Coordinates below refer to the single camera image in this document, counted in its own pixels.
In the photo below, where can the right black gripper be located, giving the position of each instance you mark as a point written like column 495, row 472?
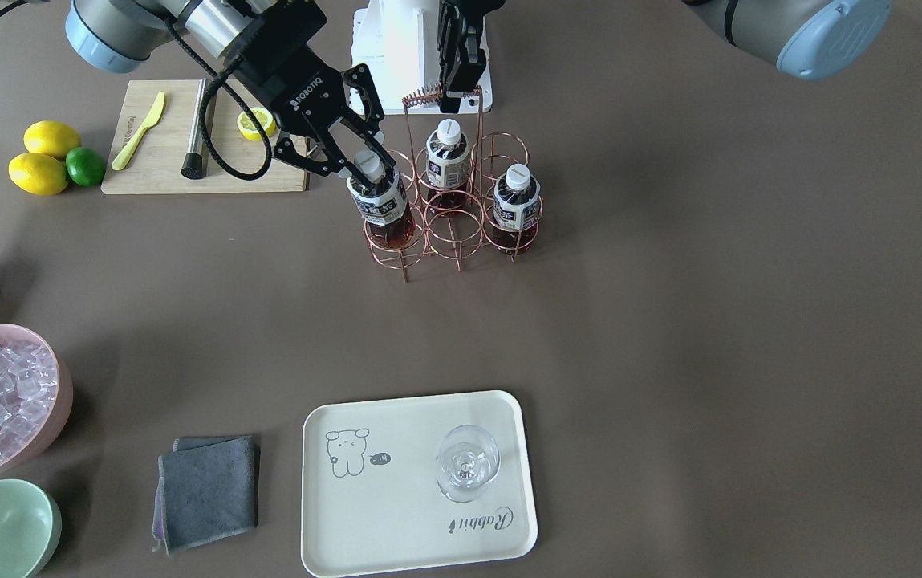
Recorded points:
column 288, row 74

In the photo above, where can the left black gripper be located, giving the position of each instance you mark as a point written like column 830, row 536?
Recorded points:
column 460, row 68

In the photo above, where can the tea bottle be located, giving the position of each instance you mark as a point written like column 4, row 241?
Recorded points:
column 516, row 210
column 385, row 206

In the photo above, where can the copper wire bottle basket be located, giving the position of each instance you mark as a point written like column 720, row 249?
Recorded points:
column 454, row 235

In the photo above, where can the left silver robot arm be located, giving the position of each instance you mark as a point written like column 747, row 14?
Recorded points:
column 811, row 40

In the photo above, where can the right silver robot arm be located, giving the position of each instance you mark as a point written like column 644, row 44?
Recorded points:
column 118, row 36

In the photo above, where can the tea bottle upper rack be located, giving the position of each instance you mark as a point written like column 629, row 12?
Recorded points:
column 447, row 166

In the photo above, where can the half lemon slice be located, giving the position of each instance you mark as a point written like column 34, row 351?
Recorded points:
column 256, row 123

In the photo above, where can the steel muddler black tip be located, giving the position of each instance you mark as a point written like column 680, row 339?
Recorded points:
column 196, row 156

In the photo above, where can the bamboo cutting board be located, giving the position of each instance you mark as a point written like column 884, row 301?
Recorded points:
column 155, row 168

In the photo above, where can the yellow plastic knife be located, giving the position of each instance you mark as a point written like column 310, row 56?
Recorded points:
column 151, row 120

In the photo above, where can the green lime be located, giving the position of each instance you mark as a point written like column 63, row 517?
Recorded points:
column 85, row 167

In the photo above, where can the whole yellow lemon upper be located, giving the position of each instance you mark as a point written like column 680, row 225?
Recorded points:
column 51, row 137

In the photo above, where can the whole yellow lemon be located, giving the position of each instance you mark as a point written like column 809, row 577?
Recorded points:
column 38, row 174
column 51, row 137

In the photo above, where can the whole yellow lemon lower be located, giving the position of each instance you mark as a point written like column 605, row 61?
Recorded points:
column 38, row 174

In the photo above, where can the clear wine glass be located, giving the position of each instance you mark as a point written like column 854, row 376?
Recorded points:
column 468, row 460

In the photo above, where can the cream rabbit tray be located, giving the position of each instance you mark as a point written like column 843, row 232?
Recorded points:
column 370, row 500

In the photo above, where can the grey folded cloth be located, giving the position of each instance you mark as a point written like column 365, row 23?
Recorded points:
column 207, row 490

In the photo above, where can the pink bowl of ice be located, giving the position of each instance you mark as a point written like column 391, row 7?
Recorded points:
column 36, row 395

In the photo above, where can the mint green bowl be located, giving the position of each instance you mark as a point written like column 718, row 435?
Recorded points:
column 30, row 528

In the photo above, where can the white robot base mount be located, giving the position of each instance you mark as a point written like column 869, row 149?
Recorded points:
column 395, row 40

